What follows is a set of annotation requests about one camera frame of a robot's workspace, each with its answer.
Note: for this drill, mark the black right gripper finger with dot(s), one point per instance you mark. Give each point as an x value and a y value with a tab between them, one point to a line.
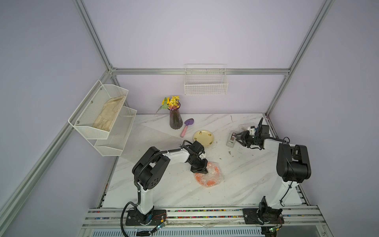
242	142
239	135

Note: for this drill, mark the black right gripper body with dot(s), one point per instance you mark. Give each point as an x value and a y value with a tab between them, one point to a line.
248	138

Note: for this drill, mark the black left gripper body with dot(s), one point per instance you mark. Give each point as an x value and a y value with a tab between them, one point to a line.
198	166

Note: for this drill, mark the white tape dispenser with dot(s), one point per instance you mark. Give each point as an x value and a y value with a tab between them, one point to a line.
231	140

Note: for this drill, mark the orange dinner plate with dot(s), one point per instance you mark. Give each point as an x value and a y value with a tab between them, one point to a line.
211	179

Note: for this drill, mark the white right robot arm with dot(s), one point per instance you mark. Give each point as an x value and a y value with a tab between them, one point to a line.
292	166

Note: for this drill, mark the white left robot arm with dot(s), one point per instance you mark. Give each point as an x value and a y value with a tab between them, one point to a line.
149	170

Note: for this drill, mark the cream floral dinner plate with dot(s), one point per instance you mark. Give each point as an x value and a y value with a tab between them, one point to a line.
204	137

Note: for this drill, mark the yellow artificial flowers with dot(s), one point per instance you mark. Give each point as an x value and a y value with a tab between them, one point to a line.
171	103

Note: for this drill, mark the beige cloth in shelf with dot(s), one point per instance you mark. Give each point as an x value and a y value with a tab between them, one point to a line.
108	115

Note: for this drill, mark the white mesh two-tier shelf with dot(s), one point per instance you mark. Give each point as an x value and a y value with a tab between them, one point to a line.
107	144

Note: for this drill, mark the white wire wall basket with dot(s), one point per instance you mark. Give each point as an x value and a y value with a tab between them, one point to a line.
205	79

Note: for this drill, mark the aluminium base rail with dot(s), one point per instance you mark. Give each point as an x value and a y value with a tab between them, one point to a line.
300	221

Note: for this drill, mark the aluminium frame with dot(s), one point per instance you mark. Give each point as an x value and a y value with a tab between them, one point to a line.
18	199

